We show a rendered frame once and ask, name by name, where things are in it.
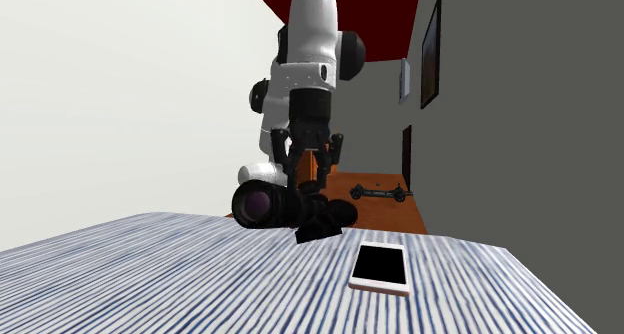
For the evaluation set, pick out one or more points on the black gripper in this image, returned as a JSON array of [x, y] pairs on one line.
[[310, 110]]

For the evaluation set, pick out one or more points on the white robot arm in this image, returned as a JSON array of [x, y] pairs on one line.
[[312, 26]]

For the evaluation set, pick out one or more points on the black barbell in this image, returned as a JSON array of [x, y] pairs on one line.
[[378, 193]]

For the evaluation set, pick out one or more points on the dark door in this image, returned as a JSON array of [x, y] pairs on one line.
[[407, 157]]

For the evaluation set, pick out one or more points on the white phone with black screen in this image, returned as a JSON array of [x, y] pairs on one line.
[[380, 266]]

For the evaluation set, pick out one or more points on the blue white striped bed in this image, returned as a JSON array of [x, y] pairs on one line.
[[146, 279]]

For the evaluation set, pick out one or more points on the black camera with lens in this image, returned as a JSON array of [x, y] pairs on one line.
[[265, 205]]

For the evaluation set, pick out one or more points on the pale small wall picture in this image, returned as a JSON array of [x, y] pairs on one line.
[[404, 80]]

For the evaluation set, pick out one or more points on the dark framed wall picture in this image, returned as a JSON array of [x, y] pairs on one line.
[[431, 55]]

